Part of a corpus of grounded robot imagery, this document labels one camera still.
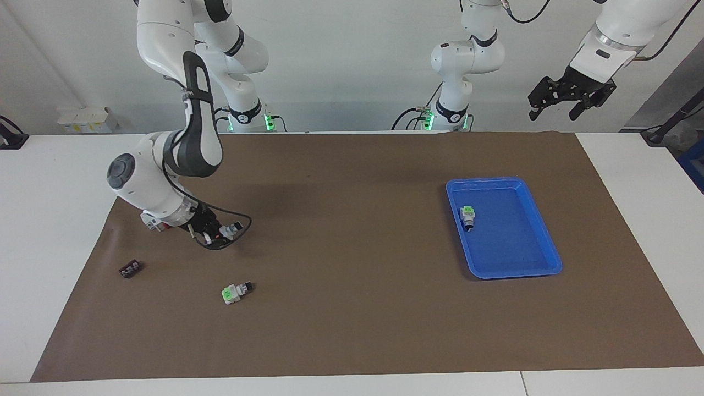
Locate green selector switch black knob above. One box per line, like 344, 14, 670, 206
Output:
221, 281, 254, 306

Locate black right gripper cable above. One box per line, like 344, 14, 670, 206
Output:
163, 91, 253, 251

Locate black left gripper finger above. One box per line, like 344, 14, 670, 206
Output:
569, 85, 617, 122
527, 76, 568, 121

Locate black right arm base cables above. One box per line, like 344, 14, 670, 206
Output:
213, 103, 288, 133

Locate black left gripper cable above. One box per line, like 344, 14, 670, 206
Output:
503, 0, 695, 62

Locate brown table mat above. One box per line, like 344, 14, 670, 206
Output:
30, 131, 704, 383

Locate black stand pole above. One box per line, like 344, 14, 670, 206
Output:
641, 90, 704, 147

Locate black clamp with cable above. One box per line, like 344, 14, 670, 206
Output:
0, 115, 30, 150

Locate black arm base cables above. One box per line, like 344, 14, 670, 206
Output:
391, 82, 443, 131
213, 103, 288, 133

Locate blue crate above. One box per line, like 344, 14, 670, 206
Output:
679, 140, 704, 194

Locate blue plastic tray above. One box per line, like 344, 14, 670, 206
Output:
445, 177, 563, 281

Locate white cardboard box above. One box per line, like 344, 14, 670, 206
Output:
57, 106, 119, 134

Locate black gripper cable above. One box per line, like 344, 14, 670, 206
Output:
503, 0, 695, 62
163, 91, 253, 251

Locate black left arm base cables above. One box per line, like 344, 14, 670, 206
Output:
391, 82, 443, 131

